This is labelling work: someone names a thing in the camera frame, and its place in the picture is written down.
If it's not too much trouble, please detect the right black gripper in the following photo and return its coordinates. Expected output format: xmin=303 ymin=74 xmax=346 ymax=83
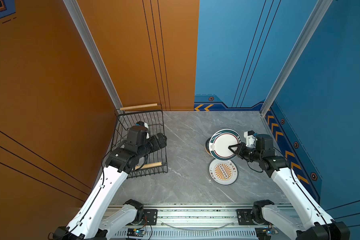
xmin=228 ymin=142 xmax=263 ymax=163

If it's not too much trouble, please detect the white patterned plate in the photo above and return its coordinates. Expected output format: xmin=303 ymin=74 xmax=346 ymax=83
xmin=208 ymin=159 xmax=239 ymax=186
xmin=209 ymin=129 xmax=242 ymax=161

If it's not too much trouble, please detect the black wire dish rack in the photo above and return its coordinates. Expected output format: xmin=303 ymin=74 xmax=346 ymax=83
xmin=103 ymin=103 xmax=168 ymax=179

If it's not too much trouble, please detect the grey green plate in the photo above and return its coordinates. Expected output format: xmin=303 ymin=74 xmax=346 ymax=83
xmin=205 ymin=138 xmax=212 ymax=156

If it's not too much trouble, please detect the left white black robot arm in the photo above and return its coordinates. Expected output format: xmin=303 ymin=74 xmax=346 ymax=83
xmin=48 ymin=122 xmax=167 ymax=240

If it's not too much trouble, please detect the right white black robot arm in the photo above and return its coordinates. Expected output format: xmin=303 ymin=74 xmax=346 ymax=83
xmin=228 ymin=135 xmax=351 ymax=240

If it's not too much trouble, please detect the right circuit board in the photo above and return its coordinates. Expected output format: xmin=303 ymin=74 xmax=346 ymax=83
xmin=255 ymin=228 xmax=279 ymax=240

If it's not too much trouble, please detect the circuit board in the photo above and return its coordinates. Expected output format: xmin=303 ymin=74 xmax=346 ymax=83
xmin=126 ymin=229 xmax=147 ymax=240
xmin=255 ymin=228 xmax=279 ymax=240

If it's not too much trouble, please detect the left circuit board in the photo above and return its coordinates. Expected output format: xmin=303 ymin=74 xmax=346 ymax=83
xmin=126 ymin=229 xmax=147 ymax=240

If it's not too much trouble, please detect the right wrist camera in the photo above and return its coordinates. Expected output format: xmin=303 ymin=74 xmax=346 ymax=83
xmin=244 ymin=131 xmax=257 ymax=148

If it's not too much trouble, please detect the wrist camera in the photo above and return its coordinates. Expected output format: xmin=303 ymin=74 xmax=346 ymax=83
xmin=136 ymin=121 xmax=151 ymax=138
xmin=244 ymin=131 xmax=257 ymax=148

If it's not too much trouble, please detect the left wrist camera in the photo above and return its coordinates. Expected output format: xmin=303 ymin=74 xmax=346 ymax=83
xmin=136 ymin=121 xmax=151 ymax=138

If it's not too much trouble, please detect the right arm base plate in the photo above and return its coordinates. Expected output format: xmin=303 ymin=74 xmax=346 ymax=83
xmin=236 ymin=209 xmax=271 ymax=226

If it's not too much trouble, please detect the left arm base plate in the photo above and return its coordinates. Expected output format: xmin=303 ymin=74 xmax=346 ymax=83
xmin=128 ymin=209 xmax=158 ymax=226

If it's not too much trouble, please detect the aluminium mounting rail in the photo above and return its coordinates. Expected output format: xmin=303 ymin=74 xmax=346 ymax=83
xmin=66 ymin=203 xmax=332 ymax=240

